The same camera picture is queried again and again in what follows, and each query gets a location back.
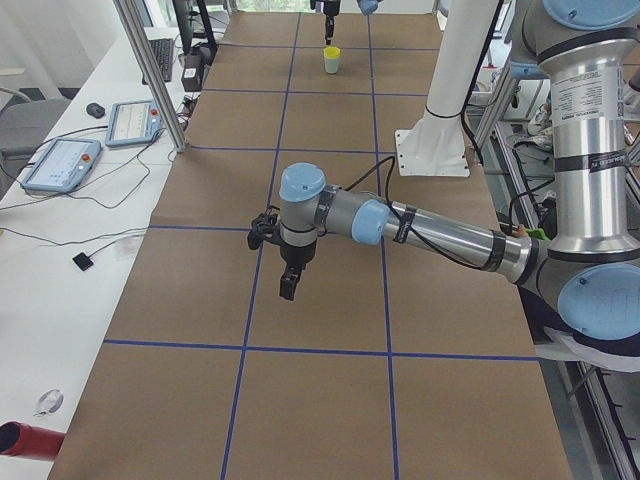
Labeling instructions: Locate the black computer mouse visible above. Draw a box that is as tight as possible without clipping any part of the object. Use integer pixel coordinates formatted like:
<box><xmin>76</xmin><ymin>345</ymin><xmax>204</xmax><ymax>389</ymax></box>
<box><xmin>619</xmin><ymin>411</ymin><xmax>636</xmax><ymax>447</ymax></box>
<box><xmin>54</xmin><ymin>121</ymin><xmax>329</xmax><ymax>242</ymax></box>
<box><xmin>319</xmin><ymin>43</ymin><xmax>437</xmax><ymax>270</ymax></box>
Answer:
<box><xmin>86</xmin><ymin>102</ymin><xmax>106</xmax><ymax>119</ymax></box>

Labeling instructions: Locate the red cylinder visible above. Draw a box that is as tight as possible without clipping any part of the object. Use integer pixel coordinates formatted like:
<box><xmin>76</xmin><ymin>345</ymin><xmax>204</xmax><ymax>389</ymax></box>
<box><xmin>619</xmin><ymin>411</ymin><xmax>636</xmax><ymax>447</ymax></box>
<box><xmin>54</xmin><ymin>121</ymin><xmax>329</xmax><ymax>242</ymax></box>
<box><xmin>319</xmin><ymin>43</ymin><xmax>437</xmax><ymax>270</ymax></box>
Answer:
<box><xmin>1</xmin><ymin>421</ymin><xmax>65</xmax><ymax>461</ymax></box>

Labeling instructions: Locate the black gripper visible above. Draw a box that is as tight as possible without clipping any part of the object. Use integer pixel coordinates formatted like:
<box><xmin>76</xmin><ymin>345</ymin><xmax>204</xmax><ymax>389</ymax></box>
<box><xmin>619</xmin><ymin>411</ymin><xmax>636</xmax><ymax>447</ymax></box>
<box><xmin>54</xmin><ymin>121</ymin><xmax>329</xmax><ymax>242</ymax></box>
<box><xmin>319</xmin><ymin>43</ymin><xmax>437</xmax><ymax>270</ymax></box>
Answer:
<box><xmin>279</xmin><ymin>240</ymin><xmax>317</xmax><ymax>300</ymax></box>
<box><xmin>309</xmin><ymin>0</ymin><xmax>341</xmax><ymax>45</ymax></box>

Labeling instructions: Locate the blue teach pendant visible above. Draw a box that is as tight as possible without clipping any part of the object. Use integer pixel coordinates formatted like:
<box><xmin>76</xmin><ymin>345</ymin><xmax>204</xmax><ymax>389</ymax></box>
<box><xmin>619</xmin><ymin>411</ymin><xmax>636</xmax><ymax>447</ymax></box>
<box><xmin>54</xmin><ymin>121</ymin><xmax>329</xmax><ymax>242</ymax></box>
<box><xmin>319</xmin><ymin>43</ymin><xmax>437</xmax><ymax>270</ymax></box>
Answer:
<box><xmin>21</xmin><ymin>138</ymin><xmax>103</xmax><ymax>193</ymax></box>
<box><xmin>105</xmin><ymin>99</ymin><xmax>163</xmax><ymax>148</ymax></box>

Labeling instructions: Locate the small black square pad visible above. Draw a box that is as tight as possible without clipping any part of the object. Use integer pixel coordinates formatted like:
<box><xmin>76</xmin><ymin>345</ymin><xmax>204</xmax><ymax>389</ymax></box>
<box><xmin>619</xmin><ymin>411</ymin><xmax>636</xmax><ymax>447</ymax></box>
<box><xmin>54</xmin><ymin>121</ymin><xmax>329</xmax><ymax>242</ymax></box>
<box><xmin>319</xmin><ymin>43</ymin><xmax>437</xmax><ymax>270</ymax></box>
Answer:
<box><xmin>72</xmin><ymin>252</ymin><xmax>94</xmax><ymax>271</ymax></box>

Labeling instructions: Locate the far blue teach pendant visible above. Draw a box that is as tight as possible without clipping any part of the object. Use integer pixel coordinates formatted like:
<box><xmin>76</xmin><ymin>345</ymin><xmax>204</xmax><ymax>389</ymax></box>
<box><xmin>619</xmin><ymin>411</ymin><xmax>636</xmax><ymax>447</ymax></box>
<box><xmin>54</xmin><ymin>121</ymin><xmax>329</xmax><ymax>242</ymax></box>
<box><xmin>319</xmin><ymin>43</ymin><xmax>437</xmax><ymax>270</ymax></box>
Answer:
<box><xmin>105</xmin><ymin>99</ymin><xmax>163</xmax><ymax>148</ymax></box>

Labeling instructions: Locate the black keyboard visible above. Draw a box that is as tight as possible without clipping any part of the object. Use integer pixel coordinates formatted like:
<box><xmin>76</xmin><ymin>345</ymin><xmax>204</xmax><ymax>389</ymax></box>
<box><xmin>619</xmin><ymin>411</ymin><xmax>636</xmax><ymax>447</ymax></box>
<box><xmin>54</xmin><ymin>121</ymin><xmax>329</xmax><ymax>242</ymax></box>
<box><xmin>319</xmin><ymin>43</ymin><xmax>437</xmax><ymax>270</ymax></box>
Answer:
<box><xmin>148</xmin><ymin>38</ymin><xmax>174</xmax><ymax>82</ymax></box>

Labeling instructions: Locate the green plastic cup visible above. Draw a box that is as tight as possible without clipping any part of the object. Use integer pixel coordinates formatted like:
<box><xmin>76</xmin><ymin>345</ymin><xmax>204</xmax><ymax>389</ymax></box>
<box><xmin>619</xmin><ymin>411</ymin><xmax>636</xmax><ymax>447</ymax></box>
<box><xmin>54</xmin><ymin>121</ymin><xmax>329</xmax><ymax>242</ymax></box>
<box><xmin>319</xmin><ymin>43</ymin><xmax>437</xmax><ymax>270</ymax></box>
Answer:
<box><xmin>324</xmin><ymin>57</ymin><xmax>340</xmax><ymax>75</ymax></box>

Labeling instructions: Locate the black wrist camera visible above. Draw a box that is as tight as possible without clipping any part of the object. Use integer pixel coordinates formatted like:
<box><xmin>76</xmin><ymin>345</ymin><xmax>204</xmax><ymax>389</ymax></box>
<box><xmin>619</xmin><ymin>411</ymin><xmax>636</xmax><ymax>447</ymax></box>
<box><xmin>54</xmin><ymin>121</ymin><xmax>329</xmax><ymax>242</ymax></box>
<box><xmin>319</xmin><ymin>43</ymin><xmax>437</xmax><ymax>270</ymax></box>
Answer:
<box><xmin>247</xmin><ymin>205</ymin><xmax>282</xmax><ymax>250</ymax></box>

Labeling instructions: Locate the yellow plastic cup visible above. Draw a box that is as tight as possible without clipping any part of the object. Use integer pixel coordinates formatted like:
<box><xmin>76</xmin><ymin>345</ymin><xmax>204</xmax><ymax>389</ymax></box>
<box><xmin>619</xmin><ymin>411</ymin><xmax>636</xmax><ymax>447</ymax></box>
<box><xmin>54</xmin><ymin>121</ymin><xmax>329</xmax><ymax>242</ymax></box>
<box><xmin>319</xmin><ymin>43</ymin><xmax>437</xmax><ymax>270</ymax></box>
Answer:
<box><xmin>323</xmin><ymin>46</ymin><xmax>341</xmax><ymax>60</ymax></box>

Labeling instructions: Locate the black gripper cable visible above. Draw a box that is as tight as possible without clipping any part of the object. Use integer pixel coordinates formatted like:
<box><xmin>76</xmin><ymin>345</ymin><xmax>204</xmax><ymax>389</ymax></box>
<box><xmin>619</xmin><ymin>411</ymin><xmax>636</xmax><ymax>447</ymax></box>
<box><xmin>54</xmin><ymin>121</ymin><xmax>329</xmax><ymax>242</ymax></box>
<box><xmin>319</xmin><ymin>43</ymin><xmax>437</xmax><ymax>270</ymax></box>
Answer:
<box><xmin>344</xmin><ymin>154</ymin><xmax>496</xmax><ymax>271</ymax></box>

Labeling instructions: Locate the aluminium frame post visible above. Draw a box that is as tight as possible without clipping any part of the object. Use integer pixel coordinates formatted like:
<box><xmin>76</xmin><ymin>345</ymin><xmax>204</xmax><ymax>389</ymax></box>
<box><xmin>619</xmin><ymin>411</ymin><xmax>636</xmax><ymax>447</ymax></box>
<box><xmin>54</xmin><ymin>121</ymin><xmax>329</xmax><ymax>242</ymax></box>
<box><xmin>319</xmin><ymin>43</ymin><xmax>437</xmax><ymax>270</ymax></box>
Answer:
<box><xmin>113</xmin><ymin>0</ymin><xmax>187</xmax><ymax>153</ymax></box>

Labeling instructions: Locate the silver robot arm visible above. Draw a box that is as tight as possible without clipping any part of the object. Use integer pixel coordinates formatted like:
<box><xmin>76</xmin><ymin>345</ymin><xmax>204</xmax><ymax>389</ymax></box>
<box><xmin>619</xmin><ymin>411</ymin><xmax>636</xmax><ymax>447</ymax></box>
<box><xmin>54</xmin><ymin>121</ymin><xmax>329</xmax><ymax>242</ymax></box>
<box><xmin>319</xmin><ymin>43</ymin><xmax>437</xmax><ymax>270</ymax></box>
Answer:
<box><xmin>308</xmin><ymin>0</ymin><xmax>380</xmax><ymax>46</ymax></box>
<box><xmin>275</xmin><ymin>1</ymin><xmax>639</xmax><ymax>341</ymax></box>

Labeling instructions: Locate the near blue teach pendant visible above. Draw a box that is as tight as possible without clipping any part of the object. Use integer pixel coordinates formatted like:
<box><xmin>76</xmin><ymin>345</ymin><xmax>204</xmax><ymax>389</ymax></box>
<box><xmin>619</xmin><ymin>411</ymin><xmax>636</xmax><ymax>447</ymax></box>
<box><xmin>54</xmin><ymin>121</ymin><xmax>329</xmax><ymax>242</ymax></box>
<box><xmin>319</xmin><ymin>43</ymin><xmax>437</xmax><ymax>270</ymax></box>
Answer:
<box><xmin>21</xmin><ymin>138</ymin><xmax>103</xmax><ymax>193</ymax></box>

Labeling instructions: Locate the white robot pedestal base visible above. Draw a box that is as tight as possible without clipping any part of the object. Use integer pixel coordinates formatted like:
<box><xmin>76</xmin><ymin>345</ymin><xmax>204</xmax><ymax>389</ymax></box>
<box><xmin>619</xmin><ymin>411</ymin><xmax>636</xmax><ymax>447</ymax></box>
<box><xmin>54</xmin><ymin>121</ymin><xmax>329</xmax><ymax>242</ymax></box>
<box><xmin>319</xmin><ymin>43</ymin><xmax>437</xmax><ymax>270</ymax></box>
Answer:
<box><xmin>395</xmin><ymin>0</ymin><xmax>502</xmax><ymax>178</ymax></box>

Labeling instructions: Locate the black box white label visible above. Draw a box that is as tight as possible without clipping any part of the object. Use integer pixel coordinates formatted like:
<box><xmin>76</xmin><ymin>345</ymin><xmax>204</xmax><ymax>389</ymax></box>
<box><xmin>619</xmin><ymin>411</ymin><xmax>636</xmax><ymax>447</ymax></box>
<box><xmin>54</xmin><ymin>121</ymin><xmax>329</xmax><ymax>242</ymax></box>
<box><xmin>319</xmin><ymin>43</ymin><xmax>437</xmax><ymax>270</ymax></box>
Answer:
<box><xmin>181</xmin><ymin>54</ymin><xmax>204</xmax><ymax>93</ymax></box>

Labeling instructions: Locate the clear tape roll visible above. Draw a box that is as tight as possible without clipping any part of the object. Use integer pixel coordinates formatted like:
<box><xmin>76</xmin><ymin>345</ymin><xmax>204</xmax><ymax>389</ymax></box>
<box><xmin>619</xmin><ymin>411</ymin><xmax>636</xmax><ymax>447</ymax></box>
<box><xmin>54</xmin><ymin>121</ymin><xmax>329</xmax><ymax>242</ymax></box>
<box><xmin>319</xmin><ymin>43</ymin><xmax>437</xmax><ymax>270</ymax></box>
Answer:
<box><xmin>34</xmin><ymin>389</ymin><xmax>64</xmax><ymax>417</ymax></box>

